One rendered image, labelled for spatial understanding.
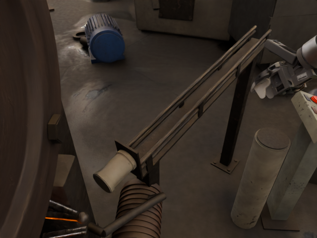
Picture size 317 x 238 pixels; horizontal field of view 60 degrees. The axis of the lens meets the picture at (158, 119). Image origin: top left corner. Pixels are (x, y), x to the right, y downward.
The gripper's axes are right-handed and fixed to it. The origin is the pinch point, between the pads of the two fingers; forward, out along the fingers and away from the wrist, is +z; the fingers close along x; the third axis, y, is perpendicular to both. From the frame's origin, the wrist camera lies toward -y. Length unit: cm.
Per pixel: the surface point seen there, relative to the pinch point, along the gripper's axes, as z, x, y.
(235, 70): 5.7, 0.8, -9.9
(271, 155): 10.9, 9.6, 19.9
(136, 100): 112, 10, -50
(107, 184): 5, -49, 22
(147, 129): 8.7, -35.1, 8.6
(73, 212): -22, -61, 29
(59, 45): 182, -28, -145
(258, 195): 29.3, 16.3, 31.7
